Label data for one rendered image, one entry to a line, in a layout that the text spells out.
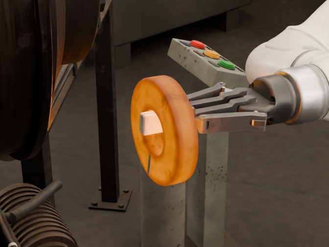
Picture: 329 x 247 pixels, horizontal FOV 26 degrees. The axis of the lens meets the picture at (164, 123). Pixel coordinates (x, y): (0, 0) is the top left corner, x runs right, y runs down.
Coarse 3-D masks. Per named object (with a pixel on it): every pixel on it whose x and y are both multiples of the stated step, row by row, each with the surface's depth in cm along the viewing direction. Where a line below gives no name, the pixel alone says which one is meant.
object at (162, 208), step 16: (144, 176) 184; (144, 192) 186; (160, 192) 184; (176, 192) 185; (144, 208) 189; (160, 208) 186; (176, 208) 187; (144, 224) 191; (160, 224) 188; (176, 224) 190; (144, 240) 194; (160, 240) 191; (176, 240) 192
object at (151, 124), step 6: (150, 114) 99; (144, 120) 99; (150, 120) 99; (156, 120) 99; (144, 126) 99; (150, 126) 99; (156, 126) 100; (144, 132) 99; (150, 132) 100; (156, 132) 100
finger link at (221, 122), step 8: (240, 112) 102; (248, 112) 102; (256, 112) 102; (200, 120) 100; (208, 120) 100; (216, 120) 100; (224, 120) 100; (232, 120) 101; (240, 120) 101; (248, 120) 101; (264, 120) 101; (200, 128) 100; (208, 128) 100; (216, 128) 101; (224, 128) 101; (232, 128) 101; (240, 128) 102; (248, 128) 102; (256, 128) 102; (264, 128) 102
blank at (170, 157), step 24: (144, 96) 101; (168, 96) 95; (168, 120) 95; (192, 120) 95; (144, 144) 104; (168, 144) 97; (192, 144) 95; (144, 168) 106; (168, 168) 98; (192, 168) 97
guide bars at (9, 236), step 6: (0, 216) 103; (0, 222) 101; (0, 228) 100; (6, 228) 100; (0, 234) 102; (6, 234) 99; (0, 240) 101; (6, 240) 98; (12, 240) 98; (6, 246) 100; (12, 246) 96
